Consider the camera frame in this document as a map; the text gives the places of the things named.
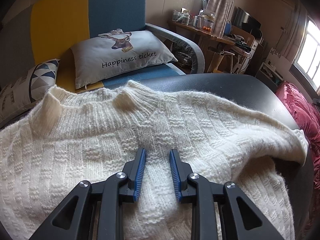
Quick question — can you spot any cream knitted sweater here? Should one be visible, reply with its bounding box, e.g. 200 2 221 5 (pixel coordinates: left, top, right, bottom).
0 80 309 240

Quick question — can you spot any blue folding chair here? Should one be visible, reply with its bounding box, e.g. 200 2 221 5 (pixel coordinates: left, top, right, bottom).
223 20 232 36

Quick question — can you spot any grey deer print pillow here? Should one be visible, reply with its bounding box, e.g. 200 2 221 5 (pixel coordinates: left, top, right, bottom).
71 29 177 89

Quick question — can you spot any triangle pattern pillow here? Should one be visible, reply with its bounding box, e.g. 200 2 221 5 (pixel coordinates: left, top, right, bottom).
0 58 61 122

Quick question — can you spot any white low shelf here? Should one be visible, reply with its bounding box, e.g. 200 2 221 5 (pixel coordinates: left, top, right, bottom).
255 48 284 93

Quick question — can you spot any pink ruffled bed cover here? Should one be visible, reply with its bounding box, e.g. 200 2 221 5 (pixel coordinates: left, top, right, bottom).
274 81 320 230

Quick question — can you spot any wooden side table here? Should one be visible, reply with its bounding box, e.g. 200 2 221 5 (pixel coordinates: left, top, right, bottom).
167 20 235 55

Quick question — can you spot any large clear jar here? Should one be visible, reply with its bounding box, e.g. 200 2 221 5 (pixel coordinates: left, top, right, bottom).
201 14 215 32

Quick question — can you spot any black television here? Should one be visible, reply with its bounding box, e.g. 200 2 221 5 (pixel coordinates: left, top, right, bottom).
232 7 263 40

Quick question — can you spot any multicolour sofa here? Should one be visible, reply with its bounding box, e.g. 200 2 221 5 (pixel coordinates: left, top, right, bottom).
1 0 204 92

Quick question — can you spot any pink middle curtain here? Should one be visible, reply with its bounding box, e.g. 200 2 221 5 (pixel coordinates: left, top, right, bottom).
206 0 234 38

